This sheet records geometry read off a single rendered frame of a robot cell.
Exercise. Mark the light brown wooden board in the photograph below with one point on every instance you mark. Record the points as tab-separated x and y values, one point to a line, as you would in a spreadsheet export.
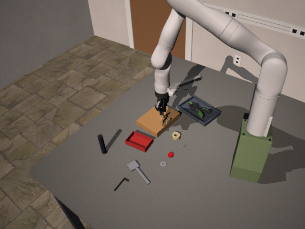
150	121

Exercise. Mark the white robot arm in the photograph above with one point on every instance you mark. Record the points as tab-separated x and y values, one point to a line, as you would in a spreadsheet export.
231	32

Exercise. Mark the red rectangular tray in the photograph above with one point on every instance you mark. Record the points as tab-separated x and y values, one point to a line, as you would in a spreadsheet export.
139	141

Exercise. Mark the cream ring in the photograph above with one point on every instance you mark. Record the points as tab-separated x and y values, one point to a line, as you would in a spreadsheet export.
175	136

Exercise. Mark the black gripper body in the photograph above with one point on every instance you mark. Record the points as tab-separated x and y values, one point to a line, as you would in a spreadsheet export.
161	97

